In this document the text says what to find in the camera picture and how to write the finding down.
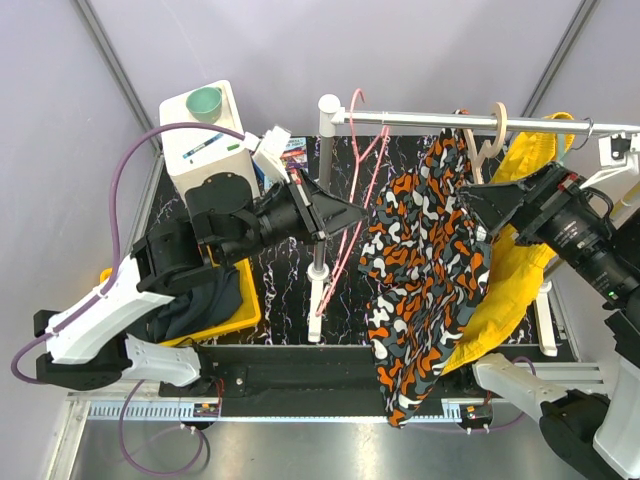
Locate wooden hanger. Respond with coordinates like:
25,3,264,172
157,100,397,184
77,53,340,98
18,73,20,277
462,102,508,185

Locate green cup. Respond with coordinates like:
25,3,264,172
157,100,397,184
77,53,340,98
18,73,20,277
185,87,223,124

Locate white box appliance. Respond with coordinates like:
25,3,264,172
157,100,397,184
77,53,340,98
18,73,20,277
161,80,259,197

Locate colourful book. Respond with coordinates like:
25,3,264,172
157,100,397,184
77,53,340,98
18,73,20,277
253,137,308,193

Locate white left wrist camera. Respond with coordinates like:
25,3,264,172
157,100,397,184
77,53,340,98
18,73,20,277
243,125,291,183

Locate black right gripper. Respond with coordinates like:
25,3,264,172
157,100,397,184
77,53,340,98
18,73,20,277
454,153,640,299

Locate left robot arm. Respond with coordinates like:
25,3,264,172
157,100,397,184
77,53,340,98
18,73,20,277
34,170,366,396

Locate pink wire hanger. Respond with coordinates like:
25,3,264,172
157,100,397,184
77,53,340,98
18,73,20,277
314,88,392,319

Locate yellow plastic tray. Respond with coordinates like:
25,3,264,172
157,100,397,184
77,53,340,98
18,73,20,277
126,259,261,347

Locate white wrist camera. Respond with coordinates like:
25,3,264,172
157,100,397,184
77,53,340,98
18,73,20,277
243,125,291,183
580,132,639,190

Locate metal clothes rack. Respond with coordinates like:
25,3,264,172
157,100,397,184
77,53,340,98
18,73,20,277
307,93,640,357

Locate orange camouflage shorts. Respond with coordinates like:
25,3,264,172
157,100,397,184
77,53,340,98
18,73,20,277
358,128,491,428

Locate yellow shorts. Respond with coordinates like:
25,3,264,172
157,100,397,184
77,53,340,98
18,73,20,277
443,132,557,375

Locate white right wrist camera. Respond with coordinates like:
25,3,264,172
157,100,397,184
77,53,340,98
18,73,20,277
580,132,639,190

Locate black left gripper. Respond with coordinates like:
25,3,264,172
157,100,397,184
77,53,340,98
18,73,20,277
220,165,369,267

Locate mint green hanger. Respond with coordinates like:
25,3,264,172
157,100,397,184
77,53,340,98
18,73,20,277
556,133,575,163

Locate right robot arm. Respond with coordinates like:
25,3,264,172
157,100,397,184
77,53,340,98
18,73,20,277
453,162,639,479

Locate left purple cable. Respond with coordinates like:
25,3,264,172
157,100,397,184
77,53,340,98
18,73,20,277
10,123,251,476

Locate dark navy shorts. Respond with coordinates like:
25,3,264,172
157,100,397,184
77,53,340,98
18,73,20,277
142,267,243,343

